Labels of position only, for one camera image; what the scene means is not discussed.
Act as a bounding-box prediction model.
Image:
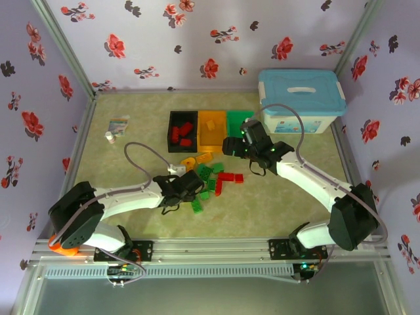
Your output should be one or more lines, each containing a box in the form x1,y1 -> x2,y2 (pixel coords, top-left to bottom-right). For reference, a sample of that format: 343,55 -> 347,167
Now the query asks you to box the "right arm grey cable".
252,103 -> 390,285

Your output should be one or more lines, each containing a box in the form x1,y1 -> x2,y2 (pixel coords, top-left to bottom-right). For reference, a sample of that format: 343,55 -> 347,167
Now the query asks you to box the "green plastic bin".
226,110 -> 256,148

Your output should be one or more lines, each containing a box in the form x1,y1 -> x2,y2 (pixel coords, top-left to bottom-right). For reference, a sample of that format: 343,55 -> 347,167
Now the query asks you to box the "long aluminium base rail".
28,238 -> 393,265

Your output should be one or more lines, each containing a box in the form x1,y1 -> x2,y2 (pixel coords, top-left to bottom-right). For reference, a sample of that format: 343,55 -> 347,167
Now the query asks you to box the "aluminium wall edge rail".
94,87 -> 261,95

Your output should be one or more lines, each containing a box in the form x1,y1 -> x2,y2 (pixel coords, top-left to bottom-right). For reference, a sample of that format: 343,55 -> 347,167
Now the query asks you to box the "small circuit board with wires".
106,264 -> 140,286
293,261 -> 321,283

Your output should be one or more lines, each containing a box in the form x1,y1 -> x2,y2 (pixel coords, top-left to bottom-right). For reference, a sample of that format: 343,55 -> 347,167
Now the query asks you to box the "orange plastic cylinder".
48,241 -> 80,257

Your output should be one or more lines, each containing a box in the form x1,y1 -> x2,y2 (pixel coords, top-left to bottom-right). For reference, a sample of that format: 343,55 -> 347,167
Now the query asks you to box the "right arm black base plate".
268,238 -> 329,261

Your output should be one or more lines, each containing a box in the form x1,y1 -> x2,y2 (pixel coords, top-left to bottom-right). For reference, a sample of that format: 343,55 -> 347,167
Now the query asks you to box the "aluminium corner post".
29,0 -> 99,99
333,0 -> 387,78

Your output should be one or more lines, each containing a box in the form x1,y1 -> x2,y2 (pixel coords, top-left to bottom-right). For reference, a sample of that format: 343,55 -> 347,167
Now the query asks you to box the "small printed paper packet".
109,115 -> 131,137

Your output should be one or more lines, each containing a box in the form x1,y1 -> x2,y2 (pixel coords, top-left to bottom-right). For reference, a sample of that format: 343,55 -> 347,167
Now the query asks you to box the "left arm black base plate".
93,240 -> 155,263

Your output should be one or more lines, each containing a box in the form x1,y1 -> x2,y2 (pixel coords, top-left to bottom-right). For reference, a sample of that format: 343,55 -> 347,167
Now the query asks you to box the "white slotted cable duct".
44,264 -> 295,280

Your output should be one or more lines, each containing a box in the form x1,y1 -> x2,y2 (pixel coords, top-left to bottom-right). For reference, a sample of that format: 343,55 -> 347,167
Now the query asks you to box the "black plastic bin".
167,110 -> 200,154

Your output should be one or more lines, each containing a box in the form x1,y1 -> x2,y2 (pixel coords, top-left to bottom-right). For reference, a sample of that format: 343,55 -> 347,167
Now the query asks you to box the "white storage box blue lid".
258,68 -> 348,135

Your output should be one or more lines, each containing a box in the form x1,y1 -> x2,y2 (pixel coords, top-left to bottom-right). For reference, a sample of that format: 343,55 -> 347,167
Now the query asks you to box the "yellow plastic bin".
196,110 -> 228,154

